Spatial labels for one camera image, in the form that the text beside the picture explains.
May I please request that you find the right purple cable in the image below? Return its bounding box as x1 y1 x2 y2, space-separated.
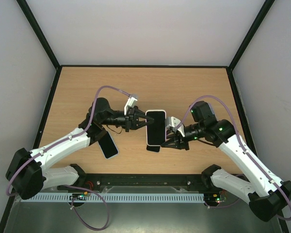
174 95 291 221

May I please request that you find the lilac phone case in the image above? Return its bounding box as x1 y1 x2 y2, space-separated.
207 103 215 115

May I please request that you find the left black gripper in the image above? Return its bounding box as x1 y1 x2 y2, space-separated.
101 109 154 133

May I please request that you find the black mounting rail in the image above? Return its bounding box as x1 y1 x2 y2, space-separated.
57 173 272 194

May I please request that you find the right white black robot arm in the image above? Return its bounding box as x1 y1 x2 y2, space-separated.
162 101 291 222

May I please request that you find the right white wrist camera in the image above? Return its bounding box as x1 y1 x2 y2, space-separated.
165 116 185 137

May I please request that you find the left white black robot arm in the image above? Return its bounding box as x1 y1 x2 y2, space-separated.
5 96 154 200

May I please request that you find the light blue slotted cable duct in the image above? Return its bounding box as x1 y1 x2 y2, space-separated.
21 193 204 203

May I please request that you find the purple cable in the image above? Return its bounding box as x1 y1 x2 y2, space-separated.
6 85 134 231
174 95 291 221

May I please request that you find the black phone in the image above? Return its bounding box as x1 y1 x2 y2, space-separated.
146 146 161 153

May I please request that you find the beige phone case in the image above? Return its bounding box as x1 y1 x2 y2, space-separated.
145 109 166 146

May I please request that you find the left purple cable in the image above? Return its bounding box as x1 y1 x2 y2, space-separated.
6 85 134 231

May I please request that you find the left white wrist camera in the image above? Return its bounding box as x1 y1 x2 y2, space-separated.
124 94 138 116

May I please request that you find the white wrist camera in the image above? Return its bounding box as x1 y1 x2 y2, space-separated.
165 116 185 137
124 94 138 116

